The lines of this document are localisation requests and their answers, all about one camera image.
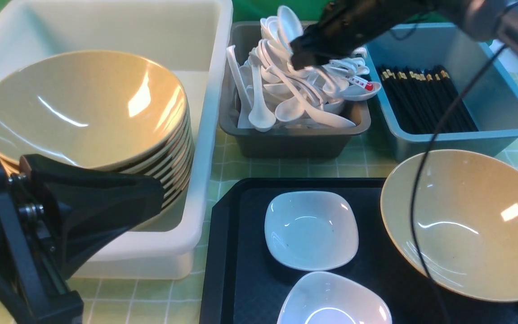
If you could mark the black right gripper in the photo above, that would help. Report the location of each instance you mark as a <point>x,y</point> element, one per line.
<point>345,25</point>

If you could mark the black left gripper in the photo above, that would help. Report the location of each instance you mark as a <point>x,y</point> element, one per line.
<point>75,212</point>

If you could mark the white square dish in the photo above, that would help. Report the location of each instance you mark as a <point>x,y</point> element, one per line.
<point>311,230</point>

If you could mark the tan noodle bowl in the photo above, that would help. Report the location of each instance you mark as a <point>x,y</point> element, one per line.
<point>466,222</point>

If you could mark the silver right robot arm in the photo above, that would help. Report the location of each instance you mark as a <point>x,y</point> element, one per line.
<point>485,19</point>

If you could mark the red labelled white spoon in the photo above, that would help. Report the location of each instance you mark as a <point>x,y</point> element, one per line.
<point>350,86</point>

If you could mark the green checkered tablecloth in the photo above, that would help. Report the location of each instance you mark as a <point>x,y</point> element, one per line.
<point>137,301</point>

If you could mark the stack of tan bowls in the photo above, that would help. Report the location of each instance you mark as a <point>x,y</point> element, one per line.
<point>102,110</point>

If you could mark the pile of white spoons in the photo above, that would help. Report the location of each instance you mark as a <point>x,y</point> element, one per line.
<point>275,95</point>

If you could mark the bundle of black chopsticks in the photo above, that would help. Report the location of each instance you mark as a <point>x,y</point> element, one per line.
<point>419,98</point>

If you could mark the grey spoon bin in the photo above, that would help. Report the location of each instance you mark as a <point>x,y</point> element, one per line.
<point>283,142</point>

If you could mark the large white plastic tub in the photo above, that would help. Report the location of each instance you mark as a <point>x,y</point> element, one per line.
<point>187,36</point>

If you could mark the black serving tray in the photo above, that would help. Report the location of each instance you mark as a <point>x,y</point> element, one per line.
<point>244,284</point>

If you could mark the blue chopstick bin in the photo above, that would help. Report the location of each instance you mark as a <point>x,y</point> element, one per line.
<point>492,102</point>

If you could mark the green backdrop cloth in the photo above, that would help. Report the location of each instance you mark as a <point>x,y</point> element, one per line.
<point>251,9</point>

